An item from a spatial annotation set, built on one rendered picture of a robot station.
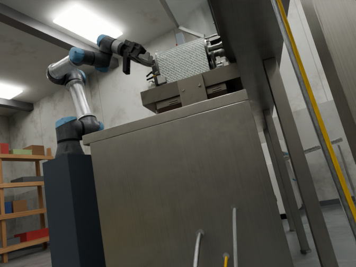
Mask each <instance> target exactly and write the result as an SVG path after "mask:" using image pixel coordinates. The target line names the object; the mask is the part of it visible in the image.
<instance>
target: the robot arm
mask: <svg viewBox="0 0 356 267"><path fill-rule="evenodd" d="M96 42H97V43H96V44H97V46H98V47H100V48H99V53H98V52H93V51H89V50H85V49H82V48H76V47H72V48H71V49H70V51H69V56H67V57H66V58H64V59H62V60H61V61H59V62H57V63H53V64H51V65H49V66H48V68H47V70H46V74H47V77H48V79H49V80H50V81H51V82H53V83H54V84H57V85H64V86H65V88H66V90H67V91H69V92H70V95H71V97H72V100H73V104H74V107H75V110H76V113H77V116H78V119H77V117H75V116H68V117H63V118H60V119H58V120H57V121H56V122H55V130H56V137H57V150H56V155H55V158H57V157H60V156H62V155H66V154H85V153H84V152H83V149H82V147H81V145H80V140H82V136H83V135H87V134H91V133H93V132H97V131H100V130H104V126H103V123H102V122H101V121H97V118H96V116H95V115H92V112H91V109H90V106H89V103H88V101H87V98H86V95H85V92H84V89H83V88H84V86H85V84H86V76H85V74H84V72H83V71H81V70H78V69H76V68H77V67H79V66H81V65H83V64H85V65H90V66H95V70H97V71H99V72H103V73H107V72H108V70H109V67H110V63H111V59H112V55H113V53H114V54H116V55H119V56H122V57H123V68H122V71H123V72H124V73H125V74H126V75H130V60H132V61H134V62H136V63H138V64H141V65H144V66H147V67H151V66H152V65H154V64H153V63H152V61H153V56H150V53H149V52H146V50H145V48H144V47H142V46H141V44H138V43H136V42H131V41H129V40H125V41H124V42H123V41H120V40H118V39H115V38H113V37H111V36H109V35H105V34H101V35H99V36H98V38H97V40H96Z"/></svg>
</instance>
